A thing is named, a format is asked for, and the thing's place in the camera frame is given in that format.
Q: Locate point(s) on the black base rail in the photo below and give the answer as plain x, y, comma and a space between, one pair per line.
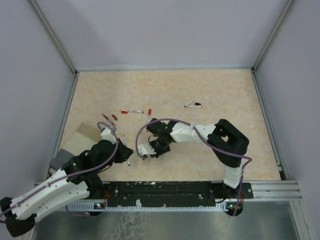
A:
169, 193

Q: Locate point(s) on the brown cardboard piece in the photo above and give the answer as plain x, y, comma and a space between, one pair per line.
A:
83, 139

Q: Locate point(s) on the dark red pen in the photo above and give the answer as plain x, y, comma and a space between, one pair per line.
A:
108, 119

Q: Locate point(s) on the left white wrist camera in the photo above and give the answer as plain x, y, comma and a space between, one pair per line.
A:
107, 134

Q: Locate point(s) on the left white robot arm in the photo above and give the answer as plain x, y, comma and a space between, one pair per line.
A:
76, 180

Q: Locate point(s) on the black capped white pen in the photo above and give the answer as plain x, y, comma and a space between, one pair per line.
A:
196, 105

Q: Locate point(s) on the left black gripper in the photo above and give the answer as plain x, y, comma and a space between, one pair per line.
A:
123, 157

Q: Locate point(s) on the grey tape patch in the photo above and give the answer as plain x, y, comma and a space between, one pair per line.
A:
62, 157

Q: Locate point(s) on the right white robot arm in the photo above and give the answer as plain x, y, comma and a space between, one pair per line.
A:
225, 140

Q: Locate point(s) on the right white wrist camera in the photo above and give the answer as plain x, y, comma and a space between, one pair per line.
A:
145, 150

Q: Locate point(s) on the red capped white pen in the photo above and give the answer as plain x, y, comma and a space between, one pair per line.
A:
149, 115

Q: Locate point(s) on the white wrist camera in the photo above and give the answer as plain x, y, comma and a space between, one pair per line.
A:
107, 134
145, 150

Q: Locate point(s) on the black tip white pen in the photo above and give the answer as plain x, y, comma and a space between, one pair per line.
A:
189, 103

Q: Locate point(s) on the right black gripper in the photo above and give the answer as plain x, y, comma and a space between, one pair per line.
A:
158, 153

